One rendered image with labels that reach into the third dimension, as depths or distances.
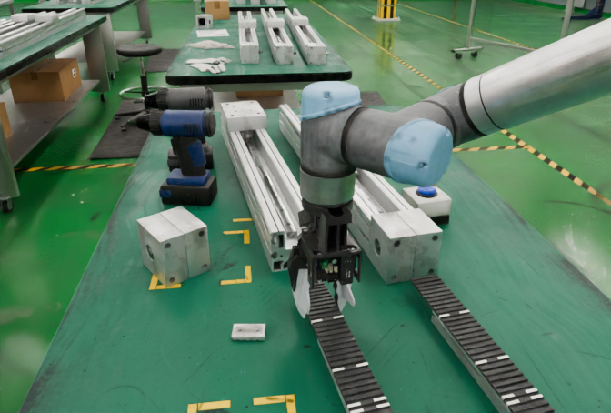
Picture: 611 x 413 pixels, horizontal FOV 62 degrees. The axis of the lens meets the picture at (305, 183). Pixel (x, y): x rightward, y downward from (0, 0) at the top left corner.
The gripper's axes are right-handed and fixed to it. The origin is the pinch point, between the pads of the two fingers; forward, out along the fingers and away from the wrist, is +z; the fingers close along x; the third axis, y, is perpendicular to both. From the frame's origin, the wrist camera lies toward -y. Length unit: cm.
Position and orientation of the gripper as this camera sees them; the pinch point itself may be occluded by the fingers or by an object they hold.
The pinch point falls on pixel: (320, 305)
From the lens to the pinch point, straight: 82.3
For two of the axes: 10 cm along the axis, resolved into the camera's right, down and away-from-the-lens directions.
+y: 2.6, 4.1, -8.8
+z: -0.1, 9.1, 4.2
